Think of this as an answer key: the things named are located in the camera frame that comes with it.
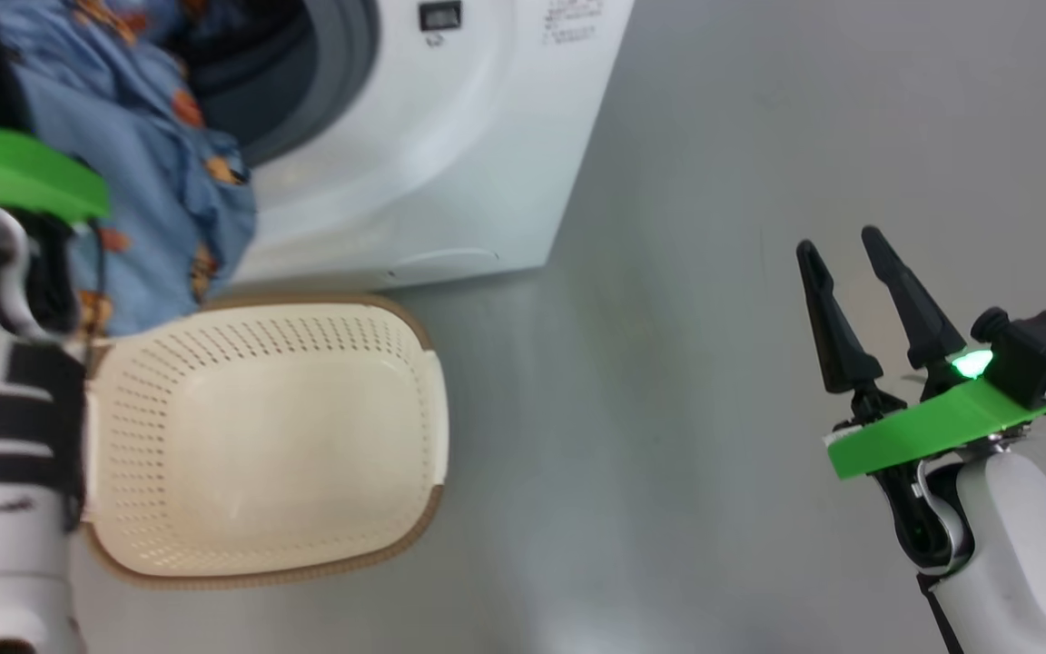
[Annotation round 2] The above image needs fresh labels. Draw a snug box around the white front-load washing machine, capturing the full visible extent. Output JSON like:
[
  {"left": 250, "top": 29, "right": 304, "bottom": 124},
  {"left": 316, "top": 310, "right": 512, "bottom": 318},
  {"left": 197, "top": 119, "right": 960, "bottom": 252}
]
[{"left": 160, "top": 0, "right": 635, "bottom": 292}]

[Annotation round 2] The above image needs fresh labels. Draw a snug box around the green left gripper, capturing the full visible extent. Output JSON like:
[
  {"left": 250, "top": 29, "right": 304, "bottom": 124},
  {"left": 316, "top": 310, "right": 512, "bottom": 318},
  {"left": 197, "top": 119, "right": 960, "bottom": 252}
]
[{"left": 0, "top": 0, "right": 111, "bottom": 223}]

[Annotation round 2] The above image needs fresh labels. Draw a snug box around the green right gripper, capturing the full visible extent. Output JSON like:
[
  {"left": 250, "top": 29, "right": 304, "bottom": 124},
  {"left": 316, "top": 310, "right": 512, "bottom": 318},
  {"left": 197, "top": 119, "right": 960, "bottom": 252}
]
[{"left": 795, "top": 225, "right": 1046, "bottom": 481}]

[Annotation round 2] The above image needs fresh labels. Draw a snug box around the cream perforated basket brown rim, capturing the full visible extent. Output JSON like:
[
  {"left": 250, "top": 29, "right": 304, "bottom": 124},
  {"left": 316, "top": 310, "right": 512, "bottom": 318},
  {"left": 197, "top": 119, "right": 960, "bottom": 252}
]
[{"left": 78, "top": 292, "right": 449, "bottom": 590}]

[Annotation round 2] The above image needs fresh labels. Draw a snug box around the blue patterned garment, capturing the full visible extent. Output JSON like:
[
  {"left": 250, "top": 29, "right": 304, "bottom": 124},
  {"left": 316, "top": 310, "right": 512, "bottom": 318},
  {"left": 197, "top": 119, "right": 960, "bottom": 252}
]
[{"left": 0, "top": 0, "right": 258, "bottom": 337}]

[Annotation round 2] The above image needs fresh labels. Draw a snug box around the round white drain filter cover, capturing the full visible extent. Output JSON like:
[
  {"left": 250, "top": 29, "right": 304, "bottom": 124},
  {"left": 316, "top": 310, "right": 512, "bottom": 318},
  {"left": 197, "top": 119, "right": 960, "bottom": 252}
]
[{"left": 387, "top": 247, "right": 501, "bottom": 273}]

